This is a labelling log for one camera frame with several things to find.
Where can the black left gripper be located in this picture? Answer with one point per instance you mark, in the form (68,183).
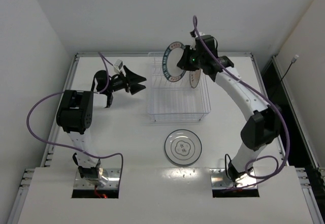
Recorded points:
(127,83)

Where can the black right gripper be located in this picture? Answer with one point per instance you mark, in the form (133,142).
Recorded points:
(185,58)

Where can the green rimmed white plate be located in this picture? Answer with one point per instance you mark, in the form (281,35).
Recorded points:
(171,57)

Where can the orange sunburst ceramic plate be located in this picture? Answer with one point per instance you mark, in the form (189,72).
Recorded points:
(194,78)

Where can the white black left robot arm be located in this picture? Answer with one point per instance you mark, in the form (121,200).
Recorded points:
(75,112)

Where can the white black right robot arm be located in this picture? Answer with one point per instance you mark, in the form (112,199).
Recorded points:
(262,124)

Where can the grey flower pattern plate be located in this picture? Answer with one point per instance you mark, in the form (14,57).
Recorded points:
(182,147)

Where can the white front cover board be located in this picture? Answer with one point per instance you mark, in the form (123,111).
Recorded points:
(157,195)

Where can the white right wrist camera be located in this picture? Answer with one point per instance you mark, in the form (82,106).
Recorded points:
(193,37)

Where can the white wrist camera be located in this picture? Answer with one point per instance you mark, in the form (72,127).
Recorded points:
(118,65)
(193,37)

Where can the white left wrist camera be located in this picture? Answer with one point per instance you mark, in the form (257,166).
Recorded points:
(118,65)

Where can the white wire dish rack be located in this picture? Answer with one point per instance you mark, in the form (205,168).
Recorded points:
(175,101)

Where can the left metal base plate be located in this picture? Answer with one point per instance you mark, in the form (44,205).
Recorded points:
(109,180)

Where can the metal base plate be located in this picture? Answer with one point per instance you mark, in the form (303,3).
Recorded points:
(219,181)
(109,180)

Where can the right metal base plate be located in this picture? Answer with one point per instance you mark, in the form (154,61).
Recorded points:
(219,181)

